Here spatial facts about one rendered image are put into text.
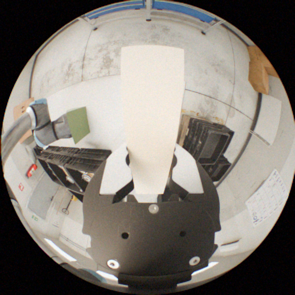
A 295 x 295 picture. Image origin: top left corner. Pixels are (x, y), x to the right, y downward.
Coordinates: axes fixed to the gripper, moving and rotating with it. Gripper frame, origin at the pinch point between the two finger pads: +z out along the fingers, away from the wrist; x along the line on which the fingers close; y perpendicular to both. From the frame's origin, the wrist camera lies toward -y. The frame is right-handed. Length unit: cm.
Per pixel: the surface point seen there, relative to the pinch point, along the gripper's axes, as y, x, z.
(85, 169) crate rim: 26.4, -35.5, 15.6
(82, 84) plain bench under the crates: -19, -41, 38
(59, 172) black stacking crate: 44, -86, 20
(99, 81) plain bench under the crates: -18, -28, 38
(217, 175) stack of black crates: 94, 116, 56
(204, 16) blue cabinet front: -137, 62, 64
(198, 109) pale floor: 5, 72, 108
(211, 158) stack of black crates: 53, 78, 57
